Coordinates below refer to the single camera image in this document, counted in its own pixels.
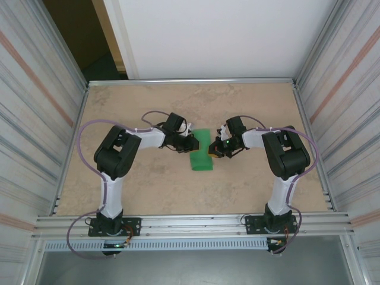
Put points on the green square paper sheet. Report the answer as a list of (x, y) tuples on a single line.
[(202, 161)]

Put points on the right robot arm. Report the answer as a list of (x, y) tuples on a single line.
[(288, 157)]

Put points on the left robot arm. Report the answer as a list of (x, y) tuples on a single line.
[(115, 154)]

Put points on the white door panel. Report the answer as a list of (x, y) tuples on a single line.
[(207, 38)]

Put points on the small controller board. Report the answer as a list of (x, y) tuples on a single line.
[(114, 245), (277, 242)]

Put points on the grey metal lower shelf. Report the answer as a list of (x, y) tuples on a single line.
[(193, 267)]

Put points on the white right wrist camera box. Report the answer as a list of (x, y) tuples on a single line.
[(223, 133)]

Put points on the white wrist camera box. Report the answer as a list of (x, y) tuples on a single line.
[(223, 133), (185, 129)]

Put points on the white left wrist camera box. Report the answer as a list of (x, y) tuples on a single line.
[(185, 129)]

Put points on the thin aluminium table edge rail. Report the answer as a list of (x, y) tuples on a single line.
[(193, 81)]

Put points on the wide aluminium mounting rail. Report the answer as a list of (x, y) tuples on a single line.
[(193, 225)]

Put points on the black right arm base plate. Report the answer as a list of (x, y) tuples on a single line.
[(252, 222)]

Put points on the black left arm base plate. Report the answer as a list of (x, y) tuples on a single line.
[(133, 225)]

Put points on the beige door frame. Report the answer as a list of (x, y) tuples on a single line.
[(107, 32)]

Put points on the aluminium frame post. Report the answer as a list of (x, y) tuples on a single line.
[(320, 44), (64, 50)]

